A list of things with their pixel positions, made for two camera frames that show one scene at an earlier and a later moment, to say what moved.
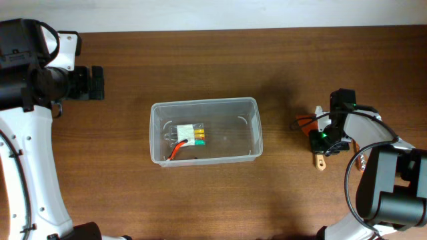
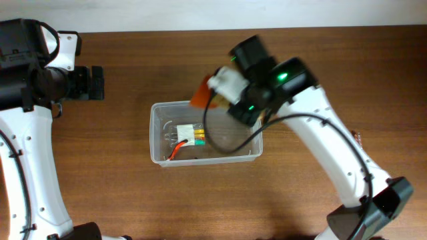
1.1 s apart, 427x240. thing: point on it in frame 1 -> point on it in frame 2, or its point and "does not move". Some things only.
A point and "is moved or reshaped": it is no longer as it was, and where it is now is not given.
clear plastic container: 191,132 does not move
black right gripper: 317,149 -> 247,118
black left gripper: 89,91 does not move
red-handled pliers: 175,149 does not move
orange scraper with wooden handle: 308,123 is moved or reshaped
